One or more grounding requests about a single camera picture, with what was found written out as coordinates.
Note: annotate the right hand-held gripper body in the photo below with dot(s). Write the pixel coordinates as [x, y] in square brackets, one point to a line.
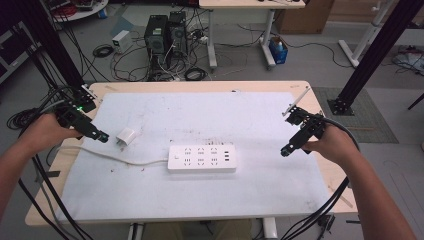
[308, 125]

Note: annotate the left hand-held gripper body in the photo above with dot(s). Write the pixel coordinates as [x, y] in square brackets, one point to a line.
[71, 115]

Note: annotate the person's left hand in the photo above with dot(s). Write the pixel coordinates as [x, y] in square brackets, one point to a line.
[46, 133]

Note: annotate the person's right hand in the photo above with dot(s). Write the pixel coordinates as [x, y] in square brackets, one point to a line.
[333, 146]

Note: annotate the white charger adapter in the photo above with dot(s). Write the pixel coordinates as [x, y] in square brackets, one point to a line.
[126, 136]

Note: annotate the grey floor mat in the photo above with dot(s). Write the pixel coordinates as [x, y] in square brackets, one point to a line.
[366, 123]

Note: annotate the blue storage box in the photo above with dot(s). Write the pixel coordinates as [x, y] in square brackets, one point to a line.
[278, 50]

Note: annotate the small white box device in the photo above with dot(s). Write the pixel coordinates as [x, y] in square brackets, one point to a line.
[121, 40]

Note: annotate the white power strip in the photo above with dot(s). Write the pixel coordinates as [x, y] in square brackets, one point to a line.
[201, 158]

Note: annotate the white metal stand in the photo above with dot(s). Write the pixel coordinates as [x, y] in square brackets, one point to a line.
[363, 36]

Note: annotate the round white table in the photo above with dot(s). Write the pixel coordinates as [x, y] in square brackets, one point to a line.
[80, 9]

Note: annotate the white table mat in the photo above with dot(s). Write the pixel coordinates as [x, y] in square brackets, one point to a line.
[200, 196]

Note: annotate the wooden table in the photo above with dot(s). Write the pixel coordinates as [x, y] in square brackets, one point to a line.
[200, 86]

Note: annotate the brown cardboard box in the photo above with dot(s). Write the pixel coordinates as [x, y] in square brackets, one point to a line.
[303, 16]

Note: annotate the black open computer tower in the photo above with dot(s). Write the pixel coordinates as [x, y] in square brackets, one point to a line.
[178, 33]

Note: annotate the white-legged wooden desk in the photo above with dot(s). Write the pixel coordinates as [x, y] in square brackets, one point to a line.
[250, 4]

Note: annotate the black metal frame post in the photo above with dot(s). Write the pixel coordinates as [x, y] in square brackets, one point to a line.
[56, 46]
[376, 56]

